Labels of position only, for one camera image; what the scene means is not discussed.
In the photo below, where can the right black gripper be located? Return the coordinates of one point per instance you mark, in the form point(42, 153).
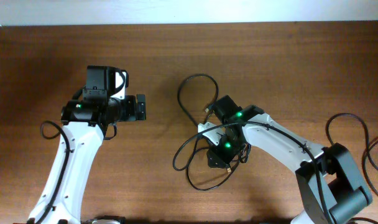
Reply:
point(215, 158)

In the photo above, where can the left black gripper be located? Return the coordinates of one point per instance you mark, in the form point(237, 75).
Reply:
point(132, 114)

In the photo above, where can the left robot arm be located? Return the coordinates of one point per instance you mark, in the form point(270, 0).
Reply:
point(100, 103)

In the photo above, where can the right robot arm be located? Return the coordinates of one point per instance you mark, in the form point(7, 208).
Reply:
point(331, 186)

